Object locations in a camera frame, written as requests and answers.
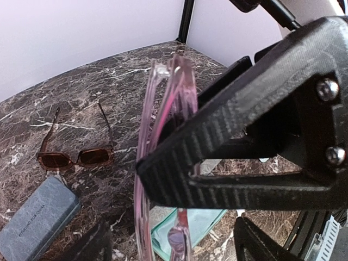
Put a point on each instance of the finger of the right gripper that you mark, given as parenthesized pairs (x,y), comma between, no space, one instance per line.
(310,64)

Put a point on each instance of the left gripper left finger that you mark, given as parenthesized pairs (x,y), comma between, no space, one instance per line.
(95,244)

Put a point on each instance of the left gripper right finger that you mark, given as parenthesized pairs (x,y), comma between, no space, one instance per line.
(249,237)

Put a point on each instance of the beige glasses case teal lining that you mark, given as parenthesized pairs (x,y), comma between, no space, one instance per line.
(190,233)

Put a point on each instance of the light blue cleaning cloth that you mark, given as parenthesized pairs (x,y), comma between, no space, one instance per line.
(201,220)

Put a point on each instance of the pink transparent sunglasses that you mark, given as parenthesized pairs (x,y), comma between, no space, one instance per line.
(170,99)

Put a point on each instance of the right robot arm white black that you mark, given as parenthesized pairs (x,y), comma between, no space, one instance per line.
(291,102)

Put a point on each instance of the brown sunglasses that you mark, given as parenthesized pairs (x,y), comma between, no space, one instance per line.
(87,158)

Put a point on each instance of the blue-grey glasses case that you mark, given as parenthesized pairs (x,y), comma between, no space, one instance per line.
(39,221)

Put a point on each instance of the black front rail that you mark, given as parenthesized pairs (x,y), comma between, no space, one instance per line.
(307,226)

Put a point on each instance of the white slotted cable duct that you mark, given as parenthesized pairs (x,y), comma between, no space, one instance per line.
(323,244)

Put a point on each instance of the right black frame post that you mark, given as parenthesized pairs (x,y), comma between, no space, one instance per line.
(185,21)

